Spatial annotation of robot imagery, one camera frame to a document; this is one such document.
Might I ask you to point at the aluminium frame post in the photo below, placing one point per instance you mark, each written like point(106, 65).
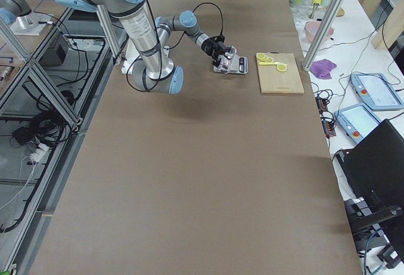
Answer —
point(318, 39)

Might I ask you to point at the blue teach pendant near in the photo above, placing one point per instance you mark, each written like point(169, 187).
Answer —
point(357, 121)

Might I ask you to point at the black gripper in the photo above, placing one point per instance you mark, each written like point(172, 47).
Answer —
point(208, 47)

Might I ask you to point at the lemon slice pair top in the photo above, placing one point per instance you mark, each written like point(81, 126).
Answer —
point(281, 67)

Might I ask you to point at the black monitor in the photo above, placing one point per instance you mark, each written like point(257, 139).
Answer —
point(374, 172)

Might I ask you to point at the lemon slice front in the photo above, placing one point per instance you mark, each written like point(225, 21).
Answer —
point(260, 55)

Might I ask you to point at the blue teach pendant far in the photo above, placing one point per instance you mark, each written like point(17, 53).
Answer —
point(376, 92)

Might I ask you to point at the pink bowl with ice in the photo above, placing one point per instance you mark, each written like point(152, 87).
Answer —
point(311, 28)

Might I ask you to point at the digital kitchen scale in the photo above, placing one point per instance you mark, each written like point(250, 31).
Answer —
point(237, 65)

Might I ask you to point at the wooden cutting board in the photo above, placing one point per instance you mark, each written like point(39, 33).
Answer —
point(275, 82)

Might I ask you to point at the purple cloth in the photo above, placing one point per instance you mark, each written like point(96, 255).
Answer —
point(322, 69)

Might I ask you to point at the blue teach pendant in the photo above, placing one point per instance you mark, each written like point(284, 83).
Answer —
point(376, 92)
point(357, 121)

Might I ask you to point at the yellow plastic knife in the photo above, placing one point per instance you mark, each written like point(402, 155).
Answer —
point(272, 64)

